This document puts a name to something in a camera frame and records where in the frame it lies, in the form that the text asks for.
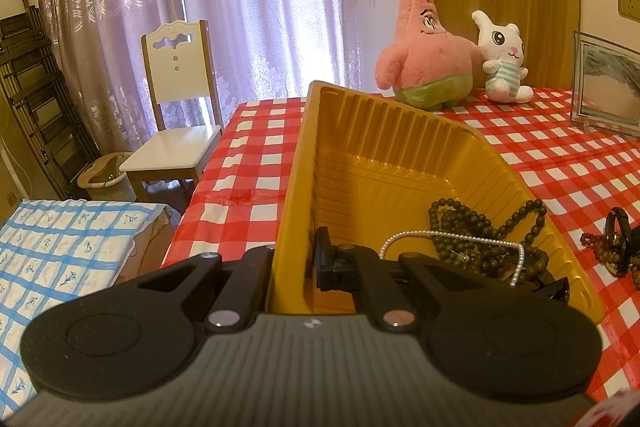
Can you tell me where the white pearl necklace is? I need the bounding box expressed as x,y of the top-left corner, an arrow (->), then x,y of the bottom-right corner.
379,229 -> 526,289

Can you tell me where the black wrist watch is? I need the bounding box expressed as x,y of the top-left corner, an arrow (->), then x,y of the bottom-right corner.
520,274 -> 571,305

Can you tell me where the cardboard box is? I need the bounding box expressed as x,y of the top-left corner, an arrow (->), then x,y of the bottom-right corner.
0,149 -> 31,228

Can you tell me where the beige plastic bucket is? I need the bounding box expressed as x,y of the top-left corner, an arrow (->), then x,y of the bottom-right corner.
77,151 -> 138,204

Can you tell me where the dark bead necklace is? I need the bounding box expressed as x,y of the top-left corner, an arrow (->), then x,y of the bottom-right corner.
428,199 -> 549,290

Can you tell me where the white rabbit plush toy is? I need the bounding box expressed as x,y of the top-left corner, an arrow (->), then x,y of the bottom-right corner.
471,10 -> 534,104

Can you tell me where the dark folding rack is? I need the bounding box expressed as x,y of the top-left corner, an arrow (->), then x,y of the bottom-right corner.
0,0 -> 103,202

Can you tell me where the white wooden chair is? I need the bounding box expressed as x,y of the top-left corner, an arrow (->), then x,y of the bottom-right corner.
119,19 -> 224,215

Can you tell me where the yellow plastic tray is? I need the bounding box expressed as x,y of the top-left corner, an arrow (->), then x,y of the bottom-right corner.
265,80 -> 606,324

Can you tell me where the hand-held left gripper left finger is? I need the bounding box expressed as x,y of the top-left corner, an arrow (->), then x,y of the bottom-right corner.
135,246 -> 277,334

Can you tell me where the brown bead bracelet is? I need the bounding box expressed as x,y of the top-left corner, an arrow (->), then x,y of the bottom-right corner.
580,231 -> 640,290

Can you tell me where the blue checkered cloth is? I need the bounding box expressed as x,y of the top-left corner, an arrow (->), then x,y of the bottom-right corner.
0,199 -> 171,413

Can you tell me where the black bangle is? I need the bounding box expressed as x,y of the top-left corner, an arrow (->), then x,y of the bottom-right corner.
603,207 -> 635,278

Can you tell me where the pink starfish plush toy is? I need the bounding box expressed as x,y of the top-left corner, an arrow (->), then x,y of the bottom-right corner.
376,0 -> 482,112

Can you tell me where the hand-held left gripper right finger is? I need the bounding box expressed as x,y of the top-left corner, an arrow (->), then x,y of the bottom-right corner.
314,227 -> 451,333

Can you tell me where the red checkered tablecloth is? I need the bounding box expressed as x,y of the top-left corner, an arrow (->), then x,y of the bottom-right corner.
160,87 -> 640,427

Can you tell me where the purple lace curtain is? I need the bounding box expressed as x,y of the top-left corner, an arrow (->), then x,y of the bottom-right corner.
35,0 -> 362,158

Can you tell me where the glass picture frame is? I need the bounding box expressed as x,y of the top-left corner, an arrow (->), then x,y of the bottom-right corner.
570,30 -> 640,138

